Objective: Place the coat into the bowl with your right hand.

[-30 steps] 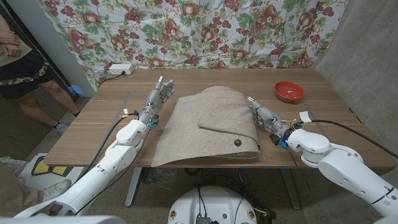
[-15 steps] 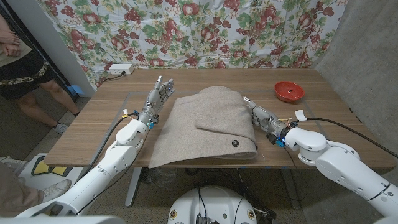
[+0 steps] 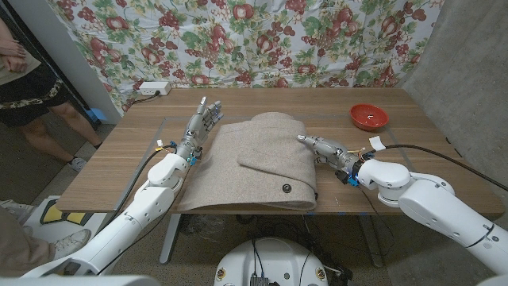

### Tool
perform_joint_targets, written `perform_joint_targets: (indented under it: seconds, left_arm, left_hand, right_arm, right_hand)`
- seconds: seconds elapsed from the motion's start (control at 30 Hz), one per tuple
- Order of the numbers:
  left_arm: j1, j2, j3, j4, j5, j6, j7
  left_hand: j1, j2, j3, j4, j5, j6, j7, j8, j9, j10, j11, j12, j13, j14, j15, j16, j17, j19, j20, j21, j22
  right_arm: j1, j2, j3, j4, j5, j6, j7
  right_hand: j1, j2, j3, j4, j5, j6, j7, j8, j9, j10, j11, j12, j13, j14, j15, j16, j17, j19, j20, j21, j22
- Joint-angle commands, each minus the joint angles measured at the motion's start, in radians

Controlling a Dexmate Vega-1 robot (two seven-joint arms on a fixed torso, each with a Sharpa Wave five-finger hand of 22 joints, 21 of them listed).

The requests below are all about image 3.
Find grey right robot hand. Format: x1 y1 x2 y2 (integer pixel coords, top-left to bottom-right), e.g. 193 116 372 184
296 133 360 176

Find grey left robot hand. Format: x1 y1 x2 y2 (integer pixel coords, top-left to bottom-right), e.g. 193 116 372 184
174 96 225 160

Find beige wool coat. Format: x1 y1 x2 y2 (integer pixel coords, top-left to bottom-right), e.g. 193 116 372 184
177 111 318 213

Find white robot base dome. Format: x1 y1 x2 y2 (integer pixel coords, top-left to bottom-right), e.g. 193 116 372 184
214 237 329 286

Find red bowl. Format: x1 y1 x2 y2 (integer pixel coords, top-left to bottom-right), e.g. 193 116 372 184
349 103 390 130

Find white power strip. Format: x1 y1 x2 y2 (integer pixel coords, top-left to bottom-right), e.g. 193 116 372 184
138 81 172 96

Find floral fruit print backdrop cloth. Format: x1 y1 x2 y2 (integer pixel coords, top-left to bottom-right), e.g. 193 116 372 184
46 0 445 113

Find grey table leg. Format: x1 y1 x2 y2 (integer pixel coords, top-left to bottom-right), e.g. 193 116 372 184
359 214 384 269
159 213 183 265

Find blue object on floor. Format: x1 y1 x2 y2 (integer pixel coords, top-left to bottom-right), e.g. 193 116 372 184
85 107 108 123

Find yellow and black floor platform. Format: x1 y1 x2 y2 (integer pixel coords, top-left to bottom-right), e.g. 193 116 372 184
23 196 108 244

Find standing person in black skirt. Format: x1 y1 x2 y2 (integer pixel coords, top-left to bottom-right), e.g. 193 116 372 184
0 17 103 172

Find white paper cable tag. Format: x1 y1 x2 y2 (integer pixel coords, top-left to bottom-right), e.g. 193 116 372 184
368 135 386 152

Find black power strip cord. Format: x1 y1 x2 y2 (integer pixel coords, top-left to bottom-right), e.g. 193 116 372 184
125 91 162 109

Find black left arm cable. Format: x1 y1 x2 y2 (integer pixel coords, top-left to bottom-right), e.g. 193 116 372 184
94 145 179 276

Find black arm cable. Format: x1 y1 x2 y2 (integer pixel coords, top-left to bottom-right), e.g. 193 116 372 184
94 145 179 276
383 144 508 192

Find black floor cable bundle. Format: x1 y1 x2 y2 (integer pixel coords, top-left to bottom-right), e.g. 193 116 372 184
237 214 354 281

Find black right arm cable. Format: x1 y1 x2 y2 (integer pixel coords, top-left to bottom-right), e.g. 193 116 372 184
383 144 508 192

